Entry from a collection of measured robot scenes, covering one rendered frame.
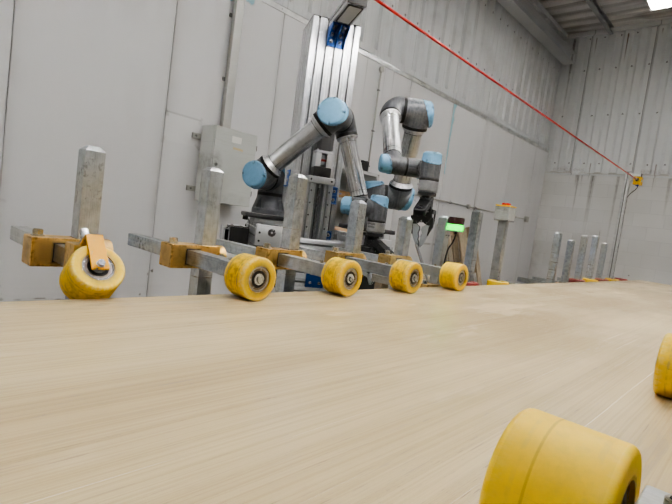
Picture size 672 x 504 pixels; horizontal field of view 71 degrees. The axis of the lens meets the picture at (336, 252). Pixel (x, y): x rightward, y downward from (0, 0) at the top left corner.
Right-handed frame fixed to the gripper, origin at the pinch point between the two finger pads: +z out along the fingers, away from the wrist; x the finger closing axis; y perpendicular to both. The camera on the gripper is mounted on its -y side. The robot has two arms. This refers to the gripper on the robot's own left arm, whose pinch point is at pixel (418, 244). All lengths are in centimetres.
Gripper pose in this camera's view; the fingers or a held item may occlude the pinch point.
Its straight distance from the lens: 184.4
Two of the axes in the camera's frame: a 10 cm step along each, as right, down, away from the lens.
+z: -1.3, 9.9, 0.8
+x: -9.1, -1.5, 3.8
